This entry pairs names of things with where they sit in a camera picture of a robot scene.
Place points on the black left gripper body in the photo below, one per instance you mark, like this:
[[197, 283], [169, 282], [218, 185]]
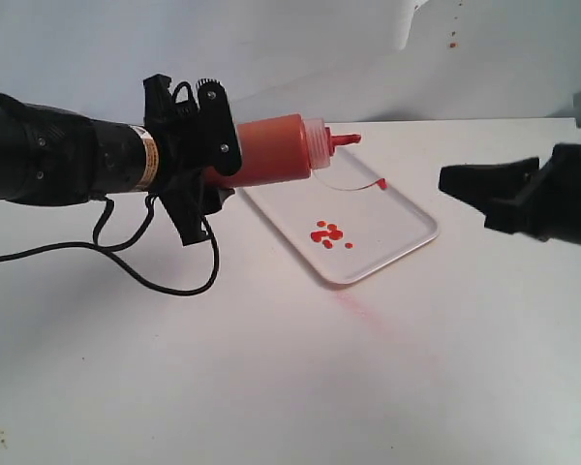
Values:
[[171, 116]]

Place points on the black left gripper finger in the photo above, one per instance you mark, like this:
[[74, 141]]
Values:
[[213, 199], [219, 137]]

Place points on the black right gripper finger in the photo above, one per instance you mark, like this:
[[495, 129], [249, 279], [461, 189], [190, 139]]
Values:
[[484, 198], [489, 174]]

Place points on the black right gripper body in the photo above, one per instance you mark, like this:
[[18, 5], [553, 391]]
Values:
[[542, 201]]

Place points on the red sauce squeeze bottle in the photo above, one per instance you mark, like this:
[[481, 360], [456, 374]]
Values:
[[281, 149]]

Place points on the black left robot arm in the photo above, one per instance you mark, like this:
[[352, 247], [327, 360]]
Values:
[[54, 157]]

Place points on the red sauce drops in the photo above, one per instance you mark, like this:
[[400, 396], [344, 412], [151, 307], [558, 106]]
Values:
[[328, 235]]

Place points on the white rectangular plastic tray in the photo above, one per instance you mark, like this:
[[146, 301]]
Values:
[[383, 224]]

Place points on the white backdrop sheet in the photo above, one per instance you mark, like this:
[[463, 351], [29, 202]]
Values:
[[344, 61]]

